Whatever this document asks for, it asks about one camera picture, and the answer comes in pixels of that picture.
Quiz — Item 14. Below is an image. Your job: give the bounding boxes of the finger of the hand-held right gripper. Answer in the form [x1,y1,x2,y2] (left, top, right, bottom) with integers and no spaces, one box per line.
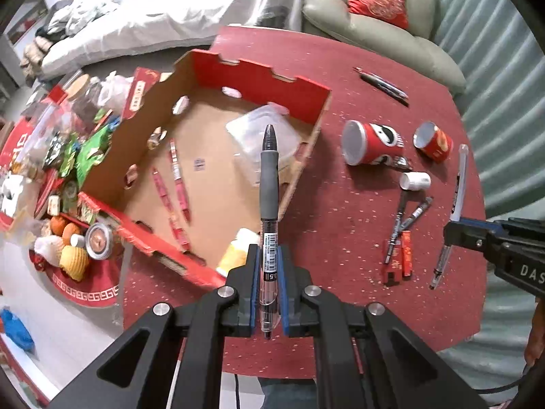
[457,217,525,228]
[443,224,497,259]

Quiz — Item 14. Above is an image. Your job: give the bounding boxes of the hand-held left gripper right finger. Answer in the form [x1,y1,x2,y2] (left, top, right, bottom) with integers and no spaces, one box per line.
[279,245,487,409]

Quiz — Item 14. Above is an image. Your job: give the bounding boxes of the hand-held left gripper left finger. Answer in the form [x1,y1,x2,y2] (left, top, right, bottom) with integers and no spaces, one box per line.
[50,244,261,409]

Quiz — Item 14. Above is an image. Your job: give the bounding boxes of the clear gel pen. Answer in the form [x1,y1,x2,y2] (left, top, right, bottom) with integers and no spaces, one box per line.
[429,144,470,290]

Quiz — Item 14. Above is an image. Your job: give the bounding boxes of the grey grip gel pen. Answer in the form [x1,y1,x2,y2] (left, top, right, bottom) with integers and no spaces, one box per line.
[258,124,280,340]
[398,196,434,233]

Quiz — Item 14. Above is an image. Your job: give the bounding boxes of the slim red box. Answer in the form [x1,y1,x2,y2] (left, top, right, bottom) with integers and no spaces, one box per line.
[400,230,415,279]

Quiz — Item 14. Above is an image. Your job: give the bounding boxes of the black pen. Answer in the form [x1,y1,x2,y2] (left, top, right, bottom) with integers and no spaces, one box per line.
[384,187,407,265]
[360,72,410,106]

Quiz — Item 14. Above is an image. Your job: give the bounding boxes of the plain white plastic bottle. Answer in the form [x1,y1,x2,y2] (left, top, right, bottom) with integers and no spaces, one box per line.
[399,171,432,192]

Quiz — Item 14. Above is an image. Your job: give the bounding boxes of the patterned card box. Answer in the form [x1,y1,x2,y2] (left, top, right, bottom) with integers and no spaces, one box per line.
[384,239,404,287]

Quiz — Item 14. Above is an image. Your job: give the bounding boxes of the red cardboard box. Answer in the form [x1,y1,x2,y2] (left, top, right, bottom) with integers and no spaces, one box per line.
[79,49,333,288]

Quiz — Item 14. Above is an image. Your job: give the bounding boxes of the short red chip can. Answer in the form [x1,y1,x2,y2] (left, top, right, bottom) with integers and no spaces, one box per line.
[413,121,454,163]

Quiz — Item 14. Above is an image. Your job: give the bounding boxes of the red gel pen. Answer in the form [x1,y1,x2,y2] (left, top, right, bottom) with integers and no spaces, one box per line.
[151,168,173,212]
[169,138,191,222]
[168,217,191,252]

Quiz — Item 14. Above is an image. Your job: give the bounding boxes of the clear plastic container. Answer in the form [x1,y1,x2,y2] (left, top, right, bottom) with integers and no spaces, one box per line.
[225,104,301,188]

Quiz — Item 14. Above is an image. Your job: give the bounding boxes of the person's right forearm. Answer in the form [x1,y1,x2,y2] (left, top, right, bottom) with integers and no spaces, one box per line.
[525,302,545,365]

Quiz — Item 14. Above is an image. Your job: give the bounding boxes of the person's blue jeans leg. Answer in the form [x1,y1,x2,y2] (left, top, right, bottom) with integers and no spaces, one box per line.
[259,376,318,409]

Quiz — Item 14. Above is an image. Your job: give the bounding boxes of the grey-green curtain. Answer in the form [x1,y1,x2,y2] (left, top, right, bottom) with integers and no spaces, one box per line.
[432,0,545,409]

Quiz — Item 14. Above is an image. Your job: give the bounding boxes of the tall red chip can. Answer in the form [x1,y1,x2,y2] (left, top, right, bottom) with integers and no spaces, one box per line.
[343,120,405,167]

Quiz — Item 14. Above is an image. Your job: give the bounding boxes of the round metal tin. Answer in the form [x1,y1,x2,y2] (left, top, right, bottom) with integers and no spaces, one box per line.
[84,223,115,261]

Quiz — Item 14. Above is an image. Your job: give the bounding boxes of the white patterned pen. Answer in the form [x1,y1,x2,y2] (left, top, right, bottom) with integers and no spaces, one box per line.
[354,67,405,96]

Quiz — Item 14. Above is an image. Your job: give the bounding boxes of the yellow foam netted fruit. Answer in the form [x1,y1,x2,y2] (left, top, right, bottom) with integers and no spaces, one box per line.
[60,245,90,282]

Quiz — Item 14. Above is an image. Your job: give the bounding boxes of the orange fruit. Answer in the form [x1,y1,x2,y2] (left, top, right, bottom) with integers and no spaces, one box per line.
[49,217,81,244]

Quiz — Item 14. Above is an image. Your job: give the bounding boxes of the white foam netted fruit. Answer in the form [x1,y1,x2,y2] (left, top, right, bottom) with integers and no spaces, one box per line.
[34,234,64,265]

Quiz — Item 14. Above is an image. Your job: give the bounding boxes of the large green snack packet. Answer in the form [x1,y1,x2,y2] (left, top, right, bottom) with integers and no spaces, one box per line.
[74,125,113,188]

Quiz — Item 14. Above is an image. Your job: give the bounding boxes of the small green snack packet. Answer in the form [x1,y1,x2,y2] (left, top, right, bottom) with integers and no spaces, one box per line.
[60,134,81,177]

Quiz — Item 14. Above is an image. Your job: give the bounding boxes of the flat red gift box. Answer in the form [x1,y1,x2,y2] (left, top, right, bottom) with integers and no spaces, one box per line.
[120,66,173,121]

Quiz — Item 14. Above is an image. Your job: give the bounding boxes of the blue cloth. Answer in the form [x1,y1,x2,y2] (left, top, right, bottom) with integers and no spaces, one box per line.
[0,309,35,352]

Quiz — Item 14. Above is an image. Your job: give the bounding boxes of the clear plastic bag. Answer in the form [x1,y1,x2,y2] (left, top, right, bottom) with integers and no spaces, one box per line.
[98,70,133,111]

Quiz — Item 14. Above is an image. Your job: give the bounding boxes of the glass jar cork lid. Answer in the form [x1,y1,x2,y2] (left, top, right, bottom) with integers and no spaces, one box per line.
[64,74,103,126]

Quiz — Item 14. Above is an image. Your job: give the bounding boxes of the bed with white duvet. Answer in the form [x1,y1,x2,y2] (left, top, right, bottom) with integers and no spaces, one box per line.
[40,0,307,79]

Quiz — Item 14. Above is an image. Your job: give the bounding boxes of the pile of clothes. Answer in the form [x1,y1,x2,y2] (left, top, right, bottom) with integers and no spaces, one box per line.
[19,0,86,90]

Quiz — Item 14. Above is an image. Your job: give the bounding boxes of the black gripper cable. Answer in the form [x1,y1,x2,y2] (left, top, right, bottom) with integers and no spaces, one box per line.
[476,360,538,393]

